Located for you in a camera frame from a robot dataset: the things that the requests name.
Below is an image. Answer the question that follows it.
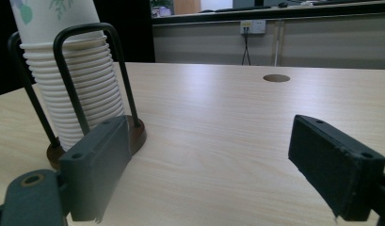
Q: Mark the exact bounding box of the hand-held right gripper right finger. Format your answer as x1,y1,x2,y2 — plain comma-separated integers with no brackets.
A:
288,114,385,222

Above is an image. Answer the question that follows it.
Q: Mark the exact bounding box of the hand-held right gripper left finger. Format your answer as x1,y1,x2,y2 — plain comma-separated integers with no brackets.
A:
57,115,133,224

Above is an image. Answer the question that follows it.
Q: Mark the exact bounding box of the black wire cup holder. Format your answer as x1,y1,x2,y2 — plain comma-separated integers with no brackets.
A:
7,22,148,170

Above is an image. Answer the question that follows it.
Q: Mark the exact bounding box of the stack of white paper cups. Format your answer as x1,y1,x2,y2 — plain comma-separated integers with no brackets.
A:
9,0,126,153

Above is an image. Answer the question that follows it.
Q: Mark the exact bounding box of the grey office desk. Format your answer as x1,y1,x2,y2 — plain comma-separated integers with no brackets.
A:
152,0,385,71

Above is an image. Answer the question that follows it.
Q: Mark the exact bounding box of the white vertical pipe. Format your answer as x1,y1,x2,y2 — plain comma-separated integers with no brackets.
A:
273,19,285,67

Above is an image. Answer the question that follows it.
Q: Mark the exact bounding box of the brown wooden panel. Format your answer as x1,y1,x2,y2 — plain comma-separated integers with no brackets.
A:
173,0,201,15

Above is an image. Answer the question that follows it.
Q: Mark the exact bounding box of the black keyboard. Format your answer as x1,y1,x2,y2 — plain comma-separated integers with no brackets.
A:
215,5,272,13

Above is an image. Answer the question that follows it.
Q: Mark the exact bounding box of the black power cable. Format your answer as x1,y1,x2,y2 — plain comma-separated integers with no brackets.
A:
241,29,252,66

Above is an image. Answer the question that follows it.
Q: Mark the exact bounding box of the white wall socket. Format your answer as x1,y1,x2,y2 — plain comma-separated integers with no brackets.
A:
239,19,266,35

